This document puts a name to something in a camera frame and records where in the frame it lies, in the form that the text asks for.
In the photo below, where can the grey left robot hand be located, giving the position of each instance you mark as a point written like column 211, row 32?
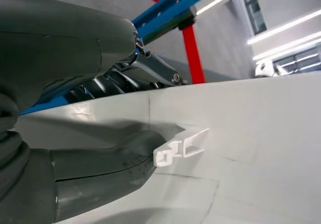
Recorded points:
column 62, row 42

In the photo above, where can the blue metal shelf rack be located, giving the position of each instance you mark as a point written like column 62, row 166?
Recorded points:
column 175, row 9

